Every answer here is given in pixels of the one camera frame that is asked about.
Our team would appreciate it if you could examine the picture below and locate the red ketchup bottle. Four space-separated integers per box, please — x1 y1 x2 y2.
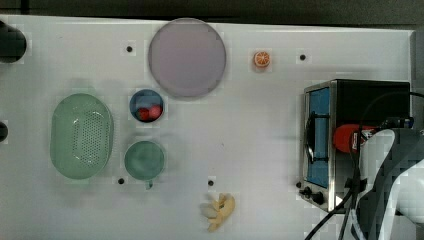
333 124 378 153

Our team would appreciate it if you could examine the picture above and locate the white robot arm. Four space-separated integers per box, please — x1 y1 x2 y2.
338 128 423 240

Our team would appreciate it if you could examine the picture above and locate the black toaster oven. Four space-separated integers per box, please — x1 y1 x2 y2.
297 79 413 212

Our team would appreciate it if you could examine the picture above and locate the red toy in bowl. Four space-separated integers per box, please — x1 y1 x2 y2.
137 105 163 122

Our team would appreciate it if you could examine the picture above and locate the blue small bowl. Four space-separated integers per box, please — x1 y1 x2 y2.
129 89 165 123

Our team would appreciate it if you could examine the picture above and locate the purple round plate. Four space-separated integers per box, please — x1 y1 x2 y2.
148 18 226 98

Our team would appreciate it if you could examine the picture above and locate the orange slice toy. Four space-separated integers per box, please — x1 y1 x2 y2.
253 51 271 68

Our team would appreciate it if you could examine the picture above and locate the peeled banana toy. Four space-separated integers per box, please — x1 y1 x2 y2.
200 193 236 232

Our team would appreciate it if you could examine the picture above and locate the green oval colander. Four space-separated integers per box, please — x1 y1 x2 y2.
50 93 114 180

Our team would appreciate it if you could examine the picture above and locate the teal cup with handle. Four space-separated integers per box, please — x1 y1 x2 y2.
124 141 166 190

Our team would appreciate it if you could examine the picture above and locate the black cylinder post lower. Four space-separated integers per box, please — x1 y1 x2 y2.
0 122 8 142

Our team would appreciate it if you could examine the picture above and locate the black cylinder post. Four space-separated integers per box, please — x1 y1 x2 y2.
0 122 8 142
0 21 27 63

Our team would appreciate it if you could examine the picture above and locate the black cylinder post upper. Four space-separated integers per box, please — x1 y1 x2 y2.
0 21 27 63

